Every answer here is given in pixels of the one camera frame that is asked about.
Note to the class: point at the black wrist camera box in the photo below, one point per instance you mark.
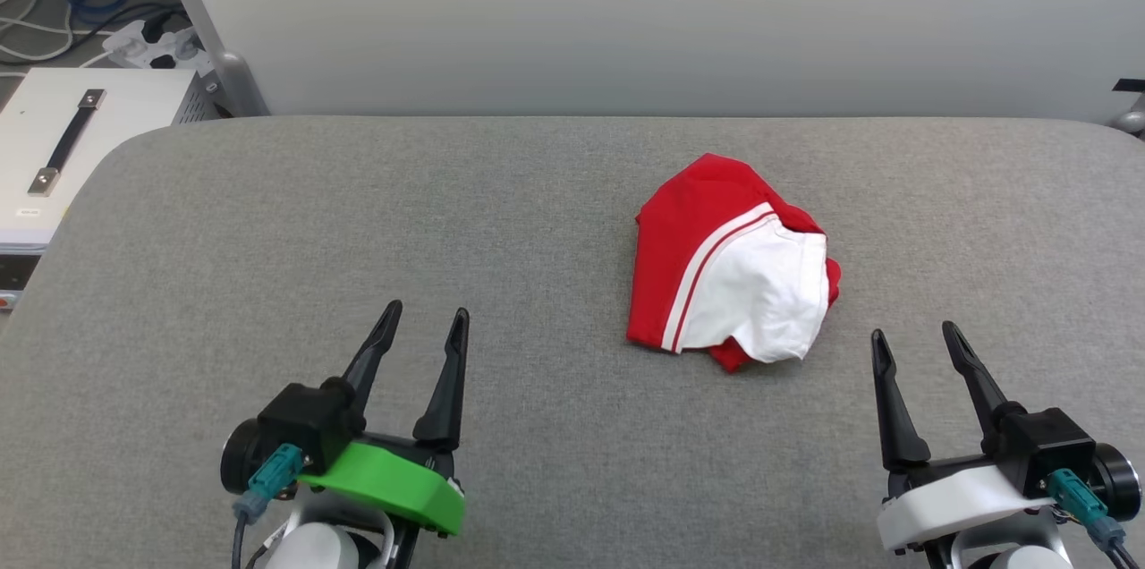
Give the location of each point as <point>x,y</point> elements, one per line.
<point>309,426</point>
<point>1047,444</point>

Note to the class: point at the red and white basketball jersey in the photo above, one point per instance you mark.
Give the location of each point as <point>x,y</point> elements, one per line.
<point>707,256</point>

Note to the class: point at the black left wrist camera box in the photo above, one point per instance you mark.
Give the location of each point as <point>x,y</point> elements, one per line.
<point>309,426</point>

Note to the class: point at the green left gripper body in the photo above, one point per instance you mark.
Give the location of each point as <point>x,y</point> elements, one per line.
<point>402,484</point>

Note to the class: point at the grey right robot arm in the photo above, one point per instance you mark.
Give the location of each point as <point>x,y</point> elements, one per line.
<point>1020,551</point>

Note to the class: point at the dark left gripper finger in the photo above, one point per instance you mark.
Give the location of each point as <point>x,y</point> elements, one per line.
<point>450,381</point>
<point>380,345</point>

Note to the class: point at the grey metal partition post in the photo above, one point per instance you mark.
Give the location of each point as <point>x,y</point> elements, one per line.
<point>233,77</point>

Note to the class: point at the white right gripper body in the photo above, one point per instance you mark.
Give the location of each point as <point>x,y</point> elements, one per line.
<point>957,497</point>

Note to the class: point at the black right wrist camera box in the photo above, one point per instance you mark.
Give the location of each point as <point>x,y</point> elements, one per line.
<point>1047,444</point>

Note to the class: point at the white equipment case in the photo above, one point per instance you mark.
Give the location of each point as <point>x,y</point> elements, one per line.
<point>125,104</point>

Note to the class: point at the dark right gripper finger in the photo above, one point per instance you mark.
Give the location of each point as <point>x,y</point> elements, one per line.
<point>894,408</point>
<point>977,377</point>

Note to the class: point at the grey metal partition foot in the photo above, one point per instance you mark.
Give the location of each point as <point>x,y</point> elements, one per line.
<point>1134,117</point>

